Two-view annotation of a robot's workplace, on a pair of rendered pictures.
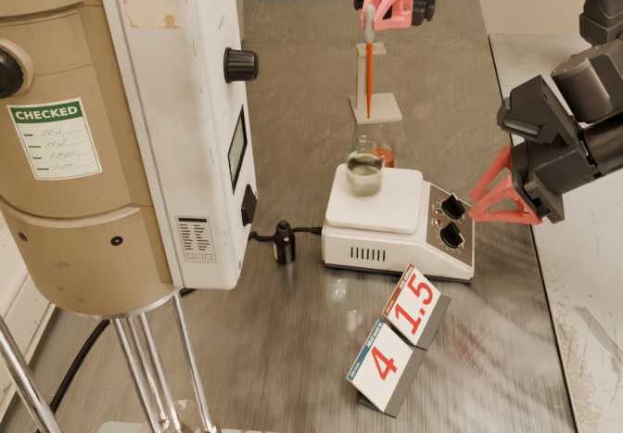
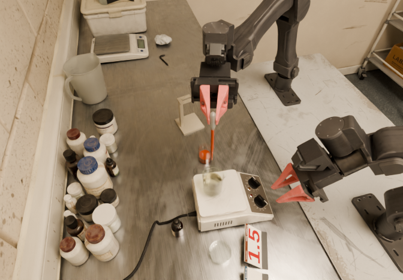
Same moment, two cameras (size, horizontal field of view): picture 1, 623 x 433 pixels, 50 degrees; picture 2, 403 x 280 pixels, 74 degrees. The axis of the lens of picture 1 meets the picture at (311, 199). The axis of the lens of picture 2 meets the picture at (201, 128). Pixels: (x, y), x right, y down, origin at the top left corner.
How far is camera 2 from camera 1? 0.38 m
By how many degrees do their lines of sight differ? 16
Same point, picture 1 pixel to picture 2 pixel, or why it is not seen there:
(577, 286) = (316, 206)
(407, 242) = (243, 214)
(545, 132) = (321, 167)
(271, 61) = (126, 105)
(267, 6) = (113, 70)
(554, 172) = (324, 183)
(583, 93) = (339, 145)
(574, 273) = not seen: hidden behind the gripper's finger
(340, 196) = (202, 197)
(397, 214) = (234, 202)
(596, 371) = (342, 253)
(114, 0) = not seen: outside the picture
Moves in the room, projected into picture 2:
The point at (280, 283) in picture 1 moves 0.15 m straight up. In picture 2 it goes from (181, 250) to (177, 226)
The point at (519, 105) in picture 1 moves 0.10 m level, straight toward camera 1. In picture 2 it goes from (309, 159) to (327, 209)
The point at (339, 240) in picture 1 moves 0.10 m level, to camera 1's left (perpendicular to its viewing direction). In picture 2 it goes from (208, 222) to (170, 238)
